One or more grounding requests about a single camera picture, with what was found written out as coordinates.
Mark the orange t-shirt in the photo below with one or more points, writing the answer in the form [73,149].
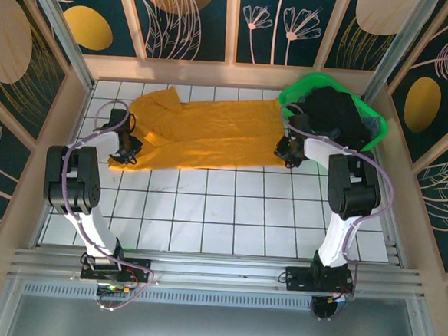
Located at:
[218,133]

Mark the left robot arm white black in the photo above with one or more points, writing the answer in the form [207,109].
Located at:
[73,180]

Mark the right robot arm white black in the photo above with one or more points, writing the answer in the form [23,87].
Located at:
[353,188]

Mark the green plastic perforated basket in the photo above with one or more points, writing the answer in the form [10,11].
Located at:
[290,95]

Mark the black t-shirt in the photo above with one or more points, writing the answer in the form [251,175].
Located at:
[335,110]

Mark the grey t-shirt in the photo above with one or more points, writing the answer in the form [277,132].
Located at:
[371,124]

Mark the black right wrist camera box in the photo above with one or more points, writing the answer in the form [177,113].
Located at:
[298,123]

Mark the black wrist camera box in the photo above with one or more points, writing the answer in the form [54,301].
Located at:
[118,118]
[298,123]

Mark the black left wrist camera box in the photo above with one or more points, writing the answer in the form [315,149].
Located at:
[118,118]

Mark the black base plate of left arm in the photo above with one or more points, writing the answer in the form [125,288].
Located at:
[140,266]

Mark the aluminium frame post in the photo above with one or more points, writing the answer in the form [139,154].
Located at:
[64,37]
[398,49]

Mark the black base plate of right arm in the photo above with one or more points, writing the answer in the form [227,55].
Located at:
[297,277]

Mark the long aluminium mounting rail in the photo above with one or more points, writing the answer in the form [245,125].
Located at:
[217,269]

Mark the aluminium side rail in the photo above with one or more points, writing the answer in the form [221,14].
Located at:
[393,253]

